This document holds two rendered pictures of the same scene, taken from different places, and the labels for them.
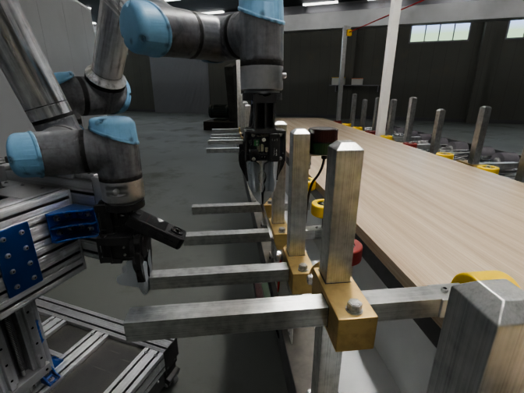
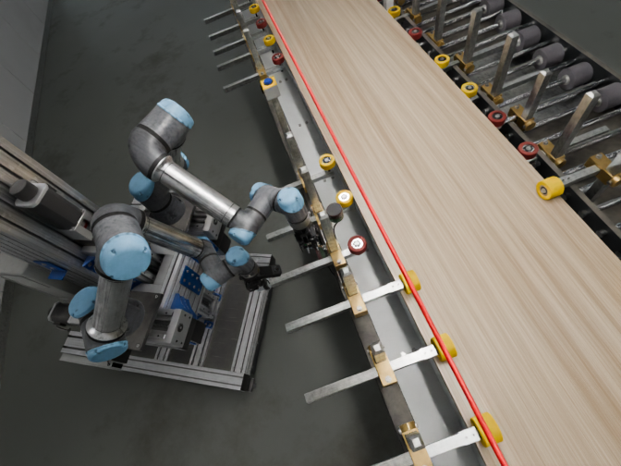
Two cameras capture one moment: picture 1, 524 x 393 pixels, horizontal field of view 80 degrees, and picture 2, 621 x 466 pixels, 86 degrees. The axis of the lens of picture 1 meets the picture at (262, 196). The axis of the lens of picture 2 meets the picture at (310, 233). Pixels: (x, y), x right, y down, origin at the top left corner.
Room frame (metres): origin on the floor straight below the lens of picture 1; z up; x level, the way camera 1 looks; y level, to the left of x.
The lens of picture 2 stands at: (-0.05, -0.12, 2.17)
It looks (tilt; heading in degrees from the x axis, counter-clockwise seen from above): 58 degrees down; 9
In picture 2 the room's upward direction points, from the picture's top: 23 degrees counter-clockwise
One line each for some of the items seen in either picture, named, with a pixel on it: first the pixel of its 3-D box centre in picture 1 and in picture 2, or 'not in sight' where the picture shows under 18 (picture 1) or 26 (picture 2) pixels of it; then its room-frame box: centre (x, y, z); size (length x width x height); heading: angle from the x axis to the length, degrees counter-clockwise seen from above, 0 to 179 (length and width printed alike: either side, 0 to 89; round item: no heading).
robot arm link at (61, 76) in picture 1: (57, 95); (149, 190); (0.97, 0.60, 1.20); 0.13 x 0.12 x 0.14; 138
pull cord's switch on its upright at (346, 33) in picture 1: (342, 83); not in sight; (3.56, -0.86, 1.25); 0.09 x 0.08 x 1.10; 6
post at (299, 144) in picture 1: (295, 235); (332, 243); (0.64, -0.08, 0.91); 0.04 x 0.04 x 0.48; 6
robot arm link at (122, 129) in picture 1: (115, 148); (239, 260); (0.56, 0.26, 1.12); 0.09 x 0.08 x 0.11; 112
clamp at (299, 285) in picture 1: (298, 266); (336, 253); (0.62, -0.08, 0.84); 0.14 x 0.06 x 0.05; 6
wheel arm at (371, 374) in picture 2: not in sight; (375, 373); (0.10, -0.11, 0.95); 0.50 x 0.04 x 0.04; 96
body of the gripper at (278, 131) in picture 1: (263, 128); (305, 232); (0.58, 0.00, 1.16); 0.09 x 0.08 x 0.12; 6
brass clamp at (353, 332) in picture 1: (338, 299); (354, 298); (0.37, -0.11, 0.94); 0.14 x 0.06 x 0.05; 6
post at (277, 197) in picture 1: (277, 202); (314, 201); (0.89, -0.05, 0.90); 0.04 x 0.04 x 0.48; 6
